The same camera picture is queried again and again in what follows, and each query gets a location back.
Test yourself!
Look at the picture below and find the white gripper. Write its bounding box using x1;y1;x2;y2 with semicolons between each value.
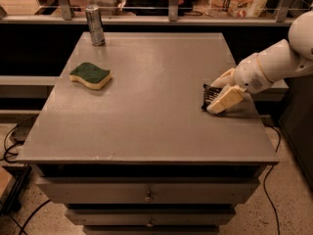
207;53;273;115

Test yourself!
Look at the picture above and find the black rxbar chocolate wrapper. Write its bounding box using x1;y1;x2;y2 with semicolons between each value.
201;84;222;111

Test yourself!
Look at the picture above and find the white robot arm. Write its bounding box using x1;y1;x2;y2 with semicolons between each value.
202;11;313;115

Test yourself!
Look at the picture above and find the silver redbull can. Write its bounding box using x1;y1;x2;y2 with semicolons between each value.
85;5;106;46

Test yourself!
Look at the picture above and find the grey drawer cabinet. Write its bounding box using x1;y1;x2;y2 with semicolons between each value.
19;33;278;235

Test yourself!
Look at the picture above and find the green yellow sponge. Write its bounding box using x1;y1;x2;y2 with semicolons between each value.
69;63;112;90

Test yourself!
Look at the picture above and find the top drawer with knob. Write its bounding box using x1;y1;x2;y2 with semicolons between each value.
37;177;259;205

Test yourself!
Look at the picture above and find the drawer with knob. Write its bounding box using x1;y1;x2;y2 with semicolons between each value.
66;209;235;227
37;177;259;205

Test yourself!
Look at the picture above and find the black cable right floor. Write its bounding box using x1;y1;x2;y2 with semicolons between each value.
262;124;283;235

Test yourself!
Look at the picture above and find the black bag behind rail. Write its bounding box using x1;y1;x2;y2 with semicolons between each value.
123;0;197;16

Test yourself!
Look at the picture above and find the metal railing frame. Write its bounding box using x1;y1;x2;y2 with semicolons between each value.
0;0;313;27

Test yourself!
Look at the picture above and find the black cables left floor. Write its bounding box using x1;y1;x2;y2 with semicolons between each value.
2;114;40;164

